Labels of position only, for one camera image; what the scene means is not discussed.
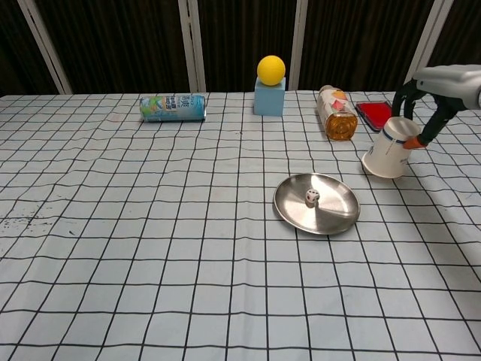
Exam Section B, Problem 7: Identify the red ink pad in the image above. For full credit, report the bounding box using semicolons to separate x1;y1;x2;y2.
355;100;395;133

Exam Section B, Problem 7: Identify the small white die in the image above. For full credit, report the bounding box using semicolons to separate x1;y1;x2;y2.
304;187;321;208

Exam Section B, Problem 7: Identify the tea bottle with label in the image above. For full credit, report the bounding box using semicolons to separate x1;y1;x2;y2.
316;85;359;142

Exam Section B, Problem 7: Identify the checkered blue tablecloth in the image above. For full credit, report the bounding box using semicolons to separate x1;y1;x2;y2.
0;89;481;361

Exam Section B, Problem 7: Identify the silver metal bowl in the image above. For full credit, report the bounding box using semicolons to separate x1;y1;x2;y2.
273;172;362;236

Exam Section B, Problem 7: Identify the white aluminium frame post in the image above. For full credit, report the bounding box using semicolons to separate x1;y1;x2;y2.
177;0;207;92
290;0;310;91
402;0;455;91
17;0;73;95

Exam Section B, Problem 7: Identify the white paper cup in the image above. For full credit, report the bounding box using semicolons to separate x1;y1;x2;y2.
361;116;422;179

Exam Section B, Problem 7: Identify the yellow ball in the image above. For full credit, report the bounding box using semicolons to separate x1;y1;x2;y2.
257;55;286;86

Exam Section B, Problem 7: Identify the light blue drink can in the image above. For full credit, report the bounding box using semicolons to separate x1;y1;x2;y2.
139;93;208;123

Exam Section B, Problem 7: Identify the light blue block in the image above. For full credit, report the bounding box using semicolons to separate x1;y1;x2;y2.
253;76;287;117

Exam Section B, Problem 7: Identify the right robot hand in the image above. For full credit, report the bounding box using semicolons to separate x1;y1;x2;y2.
392;64;481;150

